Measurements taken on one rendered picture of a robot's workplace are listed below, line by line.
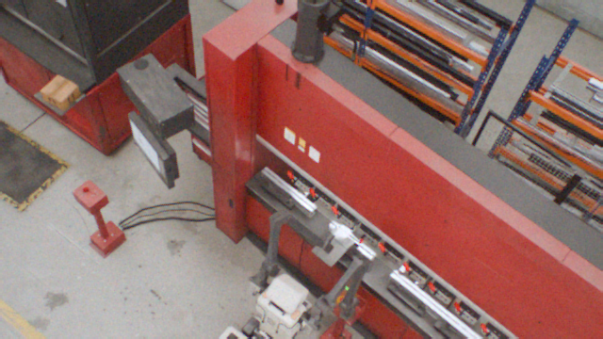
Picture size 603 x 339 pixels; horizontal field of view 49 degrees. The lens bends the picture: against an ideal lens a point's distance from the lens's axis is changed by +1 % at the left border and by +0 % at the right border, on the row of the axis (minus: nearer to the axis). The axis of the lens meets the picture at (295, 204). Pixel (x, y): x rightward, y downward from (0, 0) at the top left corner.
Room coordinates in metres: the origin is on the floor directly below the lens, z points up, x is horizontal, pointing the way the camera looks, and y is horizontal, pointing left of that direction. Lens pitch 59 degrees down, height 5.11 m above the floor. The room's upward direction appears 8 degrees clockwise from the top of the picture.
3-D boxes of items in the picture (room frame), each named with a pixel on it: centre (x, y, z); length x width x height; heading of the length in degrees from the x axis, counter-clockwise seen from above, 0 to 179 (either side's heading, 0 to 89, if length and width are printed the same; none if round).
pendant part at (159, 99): (2.56, 0.94, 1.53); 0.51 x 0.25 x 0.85; 44
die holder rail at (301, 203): (2.57, 0.07, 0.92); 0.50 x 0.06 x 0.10; 55
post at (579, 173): (2.31, -1.61, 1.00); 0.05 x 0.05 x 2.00; 55
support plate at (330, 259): (2.13, -0.30, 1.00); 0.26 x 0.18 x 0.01; 145
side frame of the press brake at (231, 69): (2.95, 0.31, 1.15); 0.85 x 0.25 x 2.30; 145
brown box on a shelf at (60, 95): (3.11, 1.91, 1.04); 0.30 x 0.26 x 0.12; 60
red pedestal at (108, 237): (2.40, 1.53, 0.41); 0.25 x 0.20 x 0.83; 145
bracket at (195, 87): (2.77, 0.84, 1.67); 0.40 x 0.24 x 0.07; 55
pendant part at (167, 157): (2.46, 0.97, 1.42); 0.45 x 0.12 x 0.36; 44
